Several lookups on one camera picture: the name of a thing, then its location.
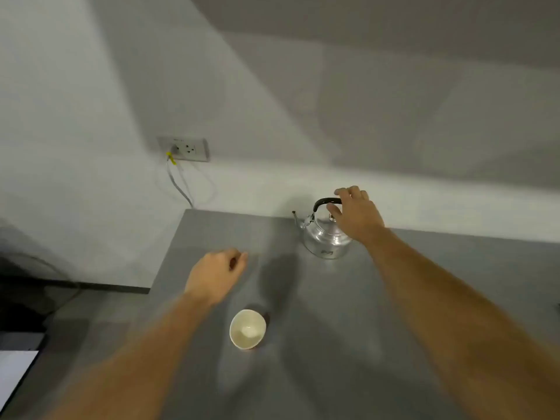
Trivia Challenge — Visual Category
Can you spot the white board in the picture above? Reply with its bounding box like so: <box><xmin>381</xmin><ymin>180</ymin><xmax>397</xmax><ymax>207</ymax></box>
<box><xmin>0</xmin><ymin>351</ymin><xmax>40</xmax><ymax>403</ymax></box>

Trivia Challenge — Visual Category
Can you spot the grey wall socket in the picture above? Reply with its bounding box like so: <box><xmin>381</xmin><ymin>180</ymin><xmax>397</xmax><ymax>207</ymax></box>
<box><xmin>157</xmin><ymin>136</ymin><xmax>210</xmax><ymax>162</ymax></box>

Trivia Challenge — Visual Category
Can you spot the person's right hand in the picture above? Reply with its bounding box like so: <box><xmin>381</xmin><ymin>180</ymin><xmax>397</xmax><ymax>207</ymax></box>
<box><xmin>326</xmin><ymin>186</ymin><xmax>386</xmax><ymax>245</ymax></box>

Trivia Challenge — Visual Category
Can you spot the black cable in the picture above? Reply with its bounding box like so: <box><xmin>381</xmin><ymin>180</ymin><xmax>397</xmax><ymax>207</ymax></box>
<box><xmin>0</xmin><ymin>251</ymin><xmax>84</xmax><ymax>317</ymax></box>

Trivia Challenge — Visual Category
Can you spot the white cable with yellow tie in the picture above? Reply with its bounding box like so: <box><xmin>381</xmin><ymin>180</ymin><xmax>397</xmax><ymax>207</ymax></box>
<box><xmin>165</xmin><ymin>151</ymin><xmax>196</xmax><ymax>209</ymax></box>

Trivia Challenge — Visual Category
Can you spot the person's left hand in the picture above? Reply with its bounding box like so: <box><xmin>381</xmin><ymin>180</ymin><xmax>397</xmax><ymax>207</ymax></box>
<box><xmin>184</xmin><ymin>248</ymin><xmax>249</xmax><ymax>308</ymax></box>

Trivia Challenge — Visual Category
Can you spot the white ceramic cup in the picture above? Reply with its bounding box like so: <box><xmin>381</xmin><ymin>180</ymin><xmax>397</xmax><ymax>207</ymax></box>
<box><xmin>229</xmin><ymin>309</ymin><xmax>267</xmax><ymax>350</ymax></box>

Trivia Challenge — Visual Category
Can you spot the silver kettle with black handle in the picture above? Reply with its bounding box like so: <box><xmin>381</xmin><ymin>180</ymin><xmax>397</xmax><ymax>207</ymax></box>
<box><xmin>292</xmin><ymin>197</ymin><xmax>353</xmax><ymax>260</ymax></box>

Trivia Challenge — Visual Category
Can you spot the person's right forearm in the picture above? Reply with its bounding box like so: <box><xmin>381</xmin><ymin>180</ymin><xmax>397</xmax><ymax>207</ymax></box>
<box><xmin>362</xmin><ymin>227</ymin><xmax>560</xmax><ymax>420</ymax></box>

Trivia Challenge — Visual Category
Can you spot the person's left forearm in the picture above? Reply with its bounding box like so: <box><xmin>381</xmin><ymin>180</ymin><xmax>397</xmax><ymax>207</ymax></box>
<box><xmin>41</xmin><ymin>291</ymin><xmax>212</xmax><ymax>420</ymax></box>

